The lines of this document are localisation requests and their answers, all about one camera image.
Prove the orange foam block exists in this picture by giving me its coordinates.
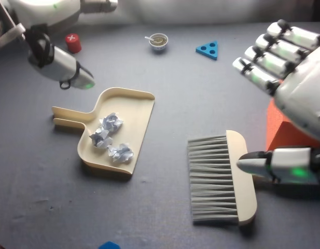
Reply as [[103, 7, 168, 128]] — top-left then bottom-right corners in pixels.
[[266, 100, 320, 151]]

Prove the grey table cloth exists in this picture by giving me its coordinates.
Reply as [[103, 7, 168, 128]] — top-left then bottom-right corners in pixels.
[[0, 22, 320, 249]]

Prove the red cylinder with white cross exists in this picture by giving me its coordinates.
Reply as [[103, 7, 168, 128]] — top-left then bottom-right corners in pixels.
[[65, 33, 82, 54]]

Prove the crumpled white paper ball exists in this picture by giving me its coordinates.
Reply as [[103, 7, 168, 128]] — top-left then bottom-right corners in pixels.
[[107, 142, 134, 164], [99, 112, 124, 133], [89, 127, 114, 149]]

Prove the cream plastic dustpan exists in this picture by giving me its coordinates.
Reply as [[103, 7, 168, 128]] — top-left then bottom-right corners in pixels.
[[51, 87, 156, 175]]

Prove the cream brush with red handle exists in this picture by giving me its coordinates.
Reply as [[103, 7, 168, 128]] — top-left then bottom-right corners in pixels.
[[187, 129, 258, 227]]

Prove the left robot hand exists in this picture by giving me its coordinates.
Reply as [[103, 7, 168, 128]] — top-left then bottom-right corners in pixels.
[[8, 0, 119, 90]]

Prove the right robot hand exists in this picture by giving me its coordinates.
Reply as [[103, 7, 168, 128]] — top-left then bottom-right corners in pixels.
[[232, 19, 320, 185]]

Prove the small white cup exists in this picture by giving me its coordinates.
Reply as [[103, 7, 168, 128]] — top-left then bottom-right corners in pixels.
[[150, 33, 169, 54]]

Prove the blue hexagonal block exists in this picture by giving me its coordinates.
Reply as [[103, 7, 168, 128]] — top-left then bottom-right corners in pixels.
[[98, 241, 121, 249]]

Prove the blue triangle block with holes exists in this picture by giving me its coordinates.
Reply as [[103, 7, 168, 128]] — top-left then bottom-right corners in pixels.
[[196, 40, 219, 61]]

